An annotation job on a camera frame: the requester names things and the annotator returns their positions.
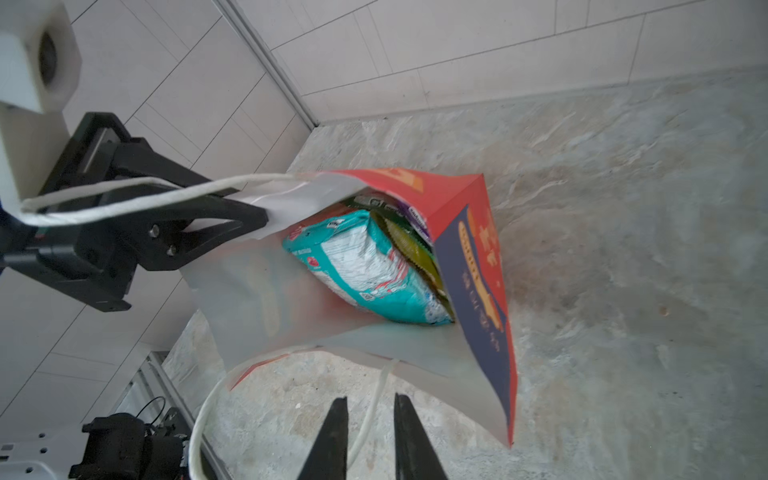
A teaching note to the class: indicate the purple snack packet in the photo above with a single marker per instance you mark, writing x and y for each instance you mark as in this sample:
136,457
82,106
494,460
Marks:
384,203

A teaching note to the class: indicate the yellow green snack packet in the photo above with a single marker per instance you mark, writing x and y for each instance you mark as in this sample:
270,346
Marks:
416,250

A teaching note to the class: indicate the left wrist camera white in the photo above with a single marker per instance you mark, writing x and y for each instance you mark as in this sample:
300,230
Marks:
40,69

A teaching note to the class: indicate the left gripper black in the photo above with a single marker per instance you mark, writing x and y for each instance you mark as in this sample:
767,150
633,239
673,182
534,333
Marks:
96,263

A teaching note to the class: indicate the teal snack packet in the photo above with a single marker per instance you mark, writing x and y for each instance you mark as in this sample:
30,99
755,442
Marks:
350,254

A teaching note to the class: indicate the red paper gift bag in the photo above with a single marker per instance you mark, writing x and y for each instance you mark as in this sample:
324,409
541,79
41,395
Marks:
263,304

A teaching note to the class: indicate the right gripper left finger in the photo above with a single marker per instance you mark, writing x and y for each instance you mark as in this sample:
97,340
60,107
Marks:
327,459

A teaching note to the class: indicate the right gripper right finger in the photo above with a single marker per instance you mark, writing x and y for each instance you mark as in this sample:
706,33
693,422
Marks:
415,457

